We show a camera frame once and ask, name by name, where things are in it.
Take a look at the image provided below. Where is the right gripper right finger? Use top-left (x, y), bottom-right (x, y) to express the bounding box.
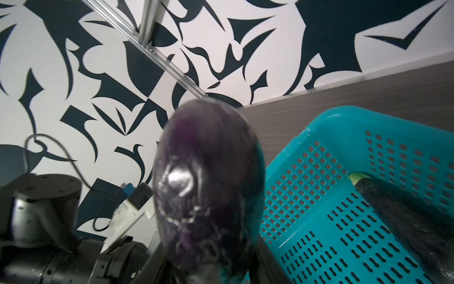
top-left (253, 237), bottom-right (292, 284)

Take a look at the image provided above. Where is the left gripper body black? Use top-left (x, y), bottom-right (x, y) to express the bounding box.
top-left (1, 237), bottom-right (148, 284)

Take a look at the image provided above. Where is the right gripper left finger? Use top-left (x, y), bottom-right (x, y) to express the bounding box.
top-left (131, 243), bottom-right (169, 284)

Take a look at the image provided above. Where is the teal plastic basket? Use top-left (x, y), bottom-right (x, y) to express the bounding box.
top-left (260, 106), bottom-right (454, 284)

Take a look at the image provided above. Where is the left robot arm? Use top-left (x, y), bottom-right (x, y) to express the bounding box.
top-left (1, 148), bottom-right (148, 284)

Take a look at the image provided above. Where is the aluminium frame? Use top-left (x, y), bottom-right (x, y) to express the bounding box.
top-left (83, 0), bottom-right (206, 98)

